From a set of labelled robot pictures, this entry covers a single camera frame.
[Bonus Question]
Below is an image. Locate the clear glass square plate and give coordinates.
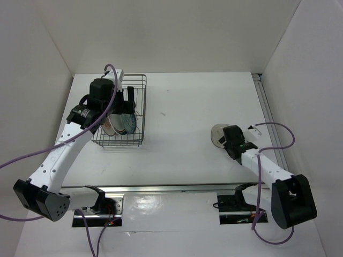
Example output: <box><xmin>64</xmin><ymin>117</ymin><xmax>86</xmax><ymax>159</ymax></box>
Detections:
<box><xmin>211</xmin><ymin>124</ymin><xmax>233</xmax><ymax>147</ymax></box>

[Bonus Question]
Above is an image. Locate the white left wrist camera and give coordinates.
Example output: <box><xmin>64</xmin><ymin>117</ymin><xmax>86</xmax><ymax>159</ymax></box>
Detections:
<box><xmin>101</xmin><ymin>69</ymin><xmax>124</xmax><ymax>92</ymax></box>

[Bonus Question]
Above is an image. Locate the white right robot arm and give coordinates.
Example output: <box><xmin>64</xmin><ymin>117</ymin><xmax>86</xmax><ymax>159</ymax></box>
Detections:
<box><xmin>211</xmin><ymin>124</ymin><xmax>317</xmax><ymax>229</ymax></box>

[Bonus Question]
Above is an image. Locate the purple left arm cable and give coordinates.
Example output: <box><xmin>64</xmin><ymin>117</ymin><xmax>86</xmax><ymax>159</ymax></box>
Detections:
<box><xmin>0</xmin><ymin>63</ymin><xmax>118</xmax><ymax>256</ymax></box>

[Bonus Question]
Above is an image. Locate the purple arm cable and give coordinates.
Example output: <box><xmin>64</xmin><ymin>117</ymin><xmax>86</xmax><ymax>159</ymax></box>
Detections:
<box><xmin>0</xmin><ymin>63</ymin><xmax>118</xmax><ymax>256</ymax></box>
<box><xmin>250</xmin><ymin>122</ymin><xmax>297</xmax><ymax>245</ymax></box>

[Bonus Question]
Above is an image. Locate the aluminium right side rail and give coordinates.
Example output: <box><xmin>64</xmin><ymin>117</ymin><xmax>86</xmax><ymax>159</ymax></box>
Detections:
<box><xmin>251</xmin><ymin>73</ymin><xmax>288</xmax><ymax>170</ymax></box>

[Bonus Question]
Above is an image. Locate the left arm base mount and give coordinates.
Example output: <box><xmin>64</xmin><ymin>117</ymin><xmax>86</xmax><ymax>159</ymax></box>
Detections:
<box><xmin>81</xmin><ymin>193</ymin><xmax>124</xmax><ymax>228</ymax></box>

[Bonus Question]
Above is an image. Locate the grey wire dish rack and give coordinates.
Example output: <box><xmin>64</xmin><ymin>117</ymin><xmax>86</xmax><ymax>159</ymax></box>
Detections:
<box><xmin>92</xmin><ymin>74</ymin><xmax>147</xmax><ymax>148</ymax></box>

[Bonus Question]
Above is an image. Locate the blue patterned small plate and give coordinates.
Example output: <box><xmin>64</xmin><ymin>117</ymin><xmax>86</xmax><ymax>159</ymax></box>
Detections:
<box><xmin>121</xmin><ymin>113</ymin><xmax>137</xmax><ymax>134</ymax></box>

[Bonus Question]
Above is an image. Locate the green red rimmed white plate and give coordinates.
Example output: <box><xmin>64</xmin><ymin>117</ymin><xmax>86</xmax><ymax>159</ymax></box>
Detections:
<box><xmin>109</xmin><ymin>114</ymin><xmax>127</xmax><ymax>135</ymax></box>

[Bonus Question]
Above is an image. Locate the aluminium rail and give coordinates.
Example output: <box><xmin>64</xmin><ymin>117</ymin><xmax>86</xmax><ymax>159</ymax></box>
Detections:
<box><xmin>251</xmin><ymin>73</ymin><xmax>288</xmax><ymax>170</ymax></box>
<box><xmin>61</xmin><ymin>183</ymin><xmax>271</xmax><ymax>195</ymax></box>

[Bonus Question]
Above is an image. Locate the orange sunburst white plate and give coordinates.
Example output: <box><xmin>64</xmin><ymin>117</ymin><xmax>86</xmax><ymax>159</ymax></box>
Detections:
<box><xmin>101</xmin><ymin>118</ymin><xmax>116</xmax><ymax>137</ymax></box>

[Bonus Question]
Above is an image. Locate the aluminium front rail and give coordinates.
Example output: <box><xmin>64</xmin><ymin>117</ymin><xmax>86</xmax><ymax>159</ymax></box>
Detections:
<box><xmin>61</xmin><ymin>183</ymin><xmax>271</xmax><ymax>195</ymax></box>

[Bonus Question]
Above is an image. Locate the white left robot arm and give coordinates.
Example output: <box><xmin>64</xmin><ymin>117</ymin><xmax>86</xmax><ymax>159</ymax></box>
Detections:
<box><xmin>13</xmin><ymin>78</ymin><xmax>136</xmax><ymax>222</ymax></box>

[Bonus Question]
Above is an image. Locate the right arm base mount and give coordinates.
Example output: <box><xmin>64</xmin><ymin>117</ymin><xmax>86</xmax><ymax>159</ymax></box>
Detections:
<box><xmin>212</xmin><ymin>183</ymin><xmax>257</xmax><ymax>225</ymax></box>

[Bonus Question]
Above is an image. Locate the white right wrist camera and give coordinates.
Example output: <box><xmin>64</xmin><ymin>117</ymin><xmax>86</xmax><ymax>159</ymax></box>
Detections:
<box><xmin>245</xmin><ymin>125</ymin><xmax>262</xmax><ymax>142</ymax></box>

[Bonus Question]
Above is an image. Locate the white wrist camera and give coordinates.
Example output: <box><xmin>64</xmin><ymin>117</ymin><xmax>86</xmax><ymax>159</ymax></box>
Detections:
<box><xmin>101</xmin><ymin>69</ymin><xmax>124</xmax><ymax>92</ymax></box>
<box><xmin>245</xmin><ymin>125</ymin><xmax>262</xmax><ymax>142</ymax></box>

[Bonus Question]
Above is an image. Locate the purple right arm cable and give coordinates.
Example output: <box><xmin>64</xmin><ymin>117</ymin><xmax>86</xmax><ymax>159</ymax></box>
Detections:
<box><xmin>250</xmin><ymin>122</ymin><xmax>297</xmax><ymax>245</ymax></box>

